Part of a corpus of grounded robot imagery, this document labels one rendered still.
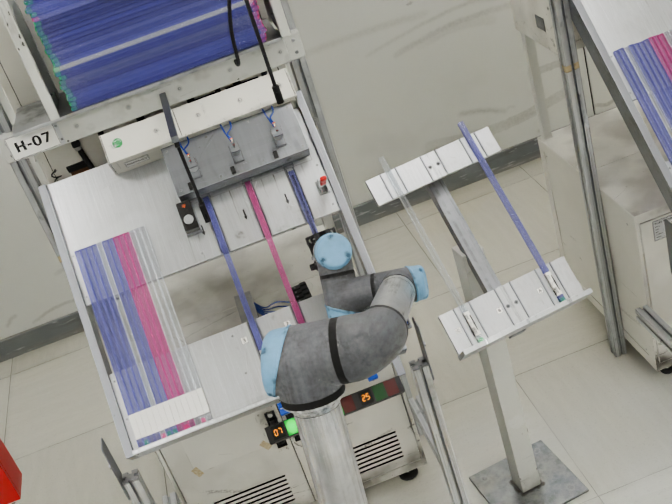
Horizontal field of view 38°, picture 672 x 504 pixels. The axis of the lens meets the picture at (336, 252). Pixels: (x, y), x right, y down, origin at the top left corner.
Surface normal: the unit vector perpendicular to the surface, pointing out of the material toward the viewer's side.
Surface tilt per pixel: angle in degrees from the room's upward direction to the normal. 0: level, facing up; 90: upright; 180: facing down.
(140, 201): 46
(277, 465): 90
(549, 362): 0
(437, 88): 90
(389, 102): 90
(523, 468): 90
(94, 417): 0
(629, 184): 0
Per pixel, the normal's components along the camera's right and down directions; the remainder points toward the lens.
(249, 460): 0.24, 0.44
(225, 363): -0.02, -0.25
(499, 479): -0.28, -0.83
